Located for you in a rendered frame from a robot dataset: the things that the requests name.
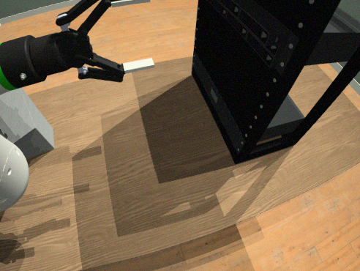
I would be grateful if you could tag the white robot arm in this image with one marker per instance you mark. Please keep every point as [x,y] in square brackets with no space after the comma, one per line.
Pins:
[17,70]

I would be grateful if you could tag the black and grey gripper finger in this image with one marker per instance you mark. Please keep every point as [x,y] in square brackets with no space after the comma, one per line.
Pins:
[64,19]
[111,71]

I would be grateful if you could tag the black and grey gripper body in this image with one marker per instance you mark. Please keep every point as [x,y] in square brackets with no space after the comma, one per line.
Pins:
[51,53]

